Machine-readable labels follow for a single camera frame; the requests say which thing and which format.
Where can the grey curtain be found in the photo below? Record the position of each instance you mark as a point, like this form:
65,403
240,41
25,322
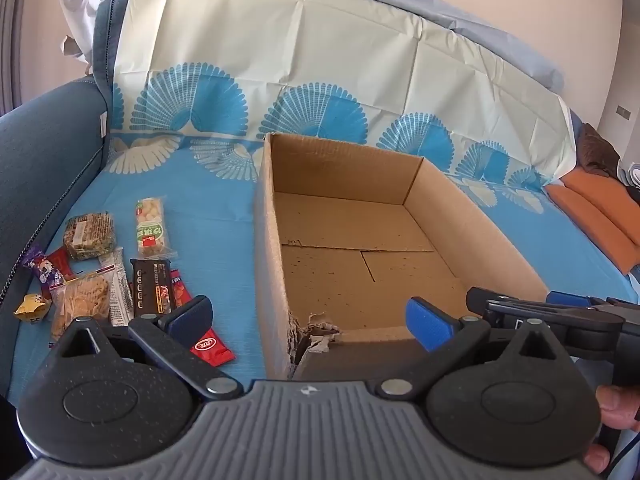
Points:
12,35

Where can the red square snack packet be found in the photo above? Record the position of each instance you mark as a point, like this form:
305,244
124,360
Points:
62,260

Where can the blue fabric sofa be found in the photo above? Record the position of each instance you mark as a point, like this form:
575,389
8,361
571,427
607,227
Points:
45,160

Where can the clear biscuit bag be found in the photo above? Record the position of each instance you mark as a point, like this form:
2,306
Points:
80,295

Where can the yellow snack packet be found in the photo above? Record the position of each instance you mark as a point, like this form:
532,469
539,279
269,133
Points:
32,306

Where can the black snack bar packet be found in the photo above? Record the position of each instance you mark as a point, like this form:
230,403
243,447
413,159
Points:
150,290

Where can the cardboard box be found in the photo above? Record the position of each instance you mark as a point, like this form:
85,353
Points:
350,270

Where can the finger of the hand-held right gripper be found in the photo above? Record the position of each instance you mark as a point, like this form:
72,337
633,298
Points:
570,298
505,310

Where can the pale grey sheet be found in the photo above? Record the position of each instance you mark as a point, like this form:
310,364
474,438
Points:
475,25

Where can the round seed cracker packet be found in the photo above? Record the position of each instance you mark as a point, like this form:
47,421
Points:
90,237

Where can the purple candy packet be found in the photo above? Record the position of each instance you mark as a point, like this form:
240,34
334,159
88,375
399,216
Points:
45,271

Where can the red stick packet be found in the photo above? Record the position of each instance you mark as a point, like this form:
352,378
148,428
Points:
210,347

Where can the silver stick packet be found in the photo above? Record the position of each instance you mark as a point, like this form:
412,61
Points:
117,285

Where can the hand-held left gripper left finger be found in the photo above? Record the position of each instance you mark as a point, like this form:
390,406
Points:
192,317

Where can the blue white printed sofa cover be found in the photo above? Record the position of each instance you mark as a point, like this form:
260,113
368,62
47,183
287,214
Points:
225,240

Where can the wall switch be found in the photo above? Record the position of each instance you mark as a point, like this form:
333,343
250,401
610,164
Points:
623,112

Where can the brown cloth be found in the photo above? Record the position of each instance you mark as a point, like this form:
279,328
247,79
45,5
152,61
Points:
597,150

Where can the orange cushion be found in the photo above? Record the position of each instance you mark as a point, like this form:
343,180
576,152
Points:
600,210

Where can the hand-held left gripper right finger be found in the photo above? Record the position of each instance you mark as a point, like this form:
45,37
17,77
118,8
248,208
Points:
430,322

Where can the person's right hand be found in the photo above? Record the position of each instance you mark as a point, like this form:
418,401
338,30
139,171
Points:
620,407

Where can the clear peanut snack packet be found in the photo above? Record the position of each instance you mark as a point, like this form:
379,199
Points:
152,230

